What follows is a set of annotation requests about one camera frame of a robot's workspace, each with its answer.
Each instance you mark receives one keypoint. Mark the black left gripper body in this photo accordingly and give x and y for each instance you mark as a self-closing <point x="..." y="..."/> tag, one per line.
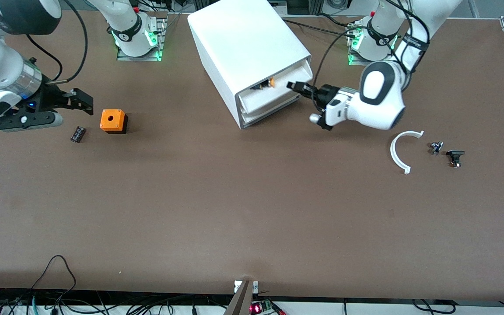
<point x="323" y="93"/>

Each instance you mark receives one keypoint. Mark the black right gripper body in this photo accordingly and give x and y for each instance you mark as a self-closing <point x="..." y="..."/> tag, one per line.
<point x="50" y="97"/>

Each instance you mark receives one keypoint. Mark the yellow push button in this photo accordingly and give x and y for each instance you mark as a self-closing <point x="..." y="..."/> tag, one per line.
<point x="271" y="82"/>

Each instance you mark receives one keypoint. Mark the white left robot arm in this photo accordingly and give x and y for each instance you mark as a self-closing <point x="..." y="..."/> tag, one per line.
<point x="379" y="100"/>

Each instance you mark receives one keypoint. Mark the white drawer cabinet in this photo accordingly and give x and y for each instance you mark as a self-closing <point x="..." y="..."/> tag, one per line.
<point x="243" y="39"/>

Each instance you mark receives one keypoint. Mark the dark purple cylindrical capacitor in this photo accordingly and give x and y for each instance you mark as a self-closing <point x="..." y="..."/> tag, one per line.
<point x="78" y="134"/>

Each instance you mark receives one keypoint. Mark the white curved plastic arc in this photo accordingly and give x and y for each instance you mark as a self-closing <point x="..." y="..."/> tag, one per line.
<point x="392" y="151"/>

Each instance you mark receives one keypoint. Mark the small silver black component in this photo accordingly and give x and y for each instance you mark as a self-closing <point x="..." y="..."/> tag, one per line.
<point x="435" y="148"/>

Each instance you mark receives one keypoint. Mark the black knob component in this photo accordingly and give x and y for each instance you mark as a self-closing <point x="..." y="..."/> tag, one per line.
<point x="455" y="154"/>

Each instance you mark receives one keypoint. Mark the brown angled beam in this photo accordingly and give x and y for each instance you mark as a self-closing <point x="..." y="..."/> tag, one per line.
<point x="241" y="302"/>

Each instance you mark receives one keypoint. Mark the green circuit board red display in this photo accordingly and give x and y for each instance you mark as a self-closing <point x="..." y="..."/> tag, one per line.
<point x="256" y="308"/>

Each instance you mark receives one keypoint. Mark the orange button enclosure box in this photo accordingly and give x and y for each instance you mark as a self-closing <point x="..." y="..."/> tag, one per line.
<point x="118" y="116"/>

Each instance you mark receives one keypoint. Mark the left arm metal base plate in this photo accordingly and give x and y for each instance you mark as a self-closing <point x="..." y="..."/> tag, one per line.
<point x="357" y="63"/>

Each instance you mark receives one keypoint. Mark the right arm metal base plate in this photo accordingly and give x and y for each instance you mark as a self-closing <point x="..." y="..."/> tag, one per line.
<point x="140" y="58"/>

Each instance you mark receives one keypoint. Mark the small white metal bracket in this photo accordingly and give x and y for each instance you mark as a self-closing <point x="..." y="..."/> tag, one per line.
<point x="237" y="286"/>
<point x="255" y="287"/>

